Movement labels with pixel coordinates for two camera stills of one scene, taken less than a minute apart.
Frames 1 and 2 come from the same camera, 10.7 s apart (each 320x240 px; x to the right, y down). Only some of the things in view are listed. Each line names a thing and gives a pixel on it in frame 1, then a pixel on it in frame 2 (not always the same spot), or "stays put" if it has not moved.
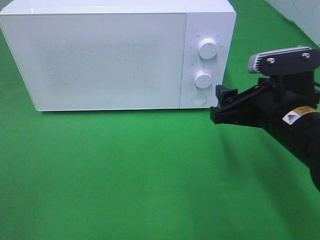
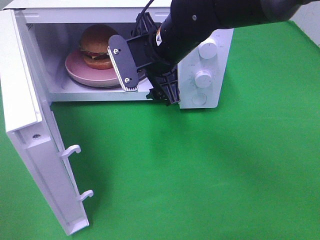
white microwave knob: x=203 y=79 stays put
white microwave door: x=104 y=61 to x=27 y=116
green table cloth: x=155 y=174 stays put
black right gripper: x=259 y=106 to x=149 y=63
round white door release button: x=199 y=99 stays put
